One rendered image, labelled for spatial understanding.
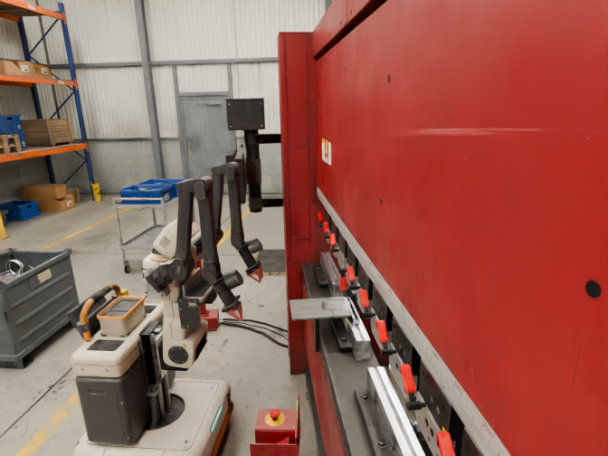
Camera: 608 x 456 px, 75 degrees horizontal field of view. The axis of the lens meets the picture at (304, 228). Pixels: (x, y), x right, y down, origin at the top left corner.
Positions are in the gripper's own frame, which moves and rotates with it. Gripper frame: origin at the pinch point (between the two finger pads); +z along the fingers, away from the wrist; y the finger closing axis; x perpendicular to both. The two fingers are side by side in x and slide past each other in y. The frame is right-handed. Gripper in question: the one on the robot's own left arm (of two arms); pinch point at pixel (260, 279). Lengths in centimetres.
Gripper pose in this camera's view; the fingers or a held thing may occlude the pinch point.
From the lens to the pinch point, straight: 219.5
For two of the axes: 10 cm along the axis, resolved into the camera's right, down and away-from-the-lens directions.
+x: -8.8, 4.3, 2.2
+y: 1.0, -2.9, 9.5
